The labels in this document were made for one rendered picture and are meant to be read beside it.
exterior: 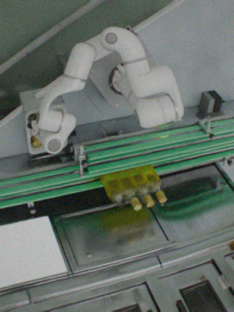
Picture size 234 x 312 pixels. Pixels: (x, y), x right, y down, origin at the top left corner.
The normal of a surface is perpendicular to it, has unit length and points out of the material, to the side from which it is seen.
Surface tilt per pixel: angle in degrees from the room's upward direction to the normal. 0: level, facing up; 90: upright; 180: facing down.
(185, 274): 90
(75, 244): 90
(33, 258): 90
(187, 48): 0
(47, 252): 90
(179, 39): 0
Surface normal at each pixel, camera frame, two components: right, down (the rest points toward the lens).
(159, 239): 0.04, -0.75
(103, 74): 0.28, 0.61
